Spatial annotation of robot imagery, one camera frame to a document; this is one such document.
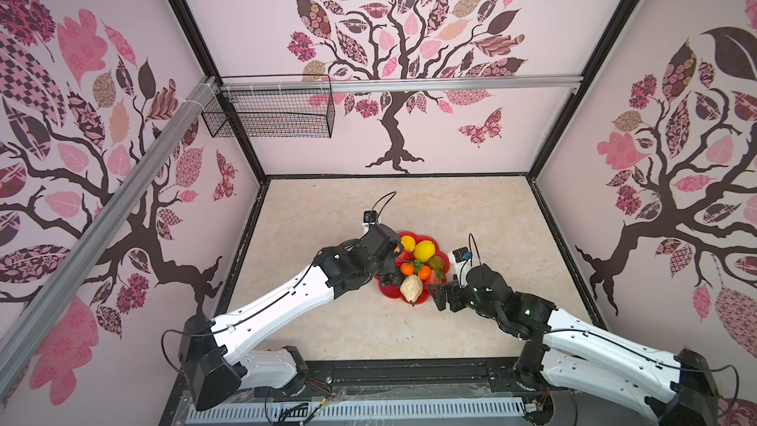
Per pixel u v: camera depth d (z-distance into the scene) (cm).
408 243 93
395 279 85
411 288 83
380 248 54
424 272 85
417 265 87
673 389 41
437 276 85
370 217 65
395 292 85
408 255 93
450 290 67
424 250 92
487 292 56
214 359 38
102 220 54
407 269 85
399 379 75
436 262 88
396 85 94
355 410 70
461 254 67
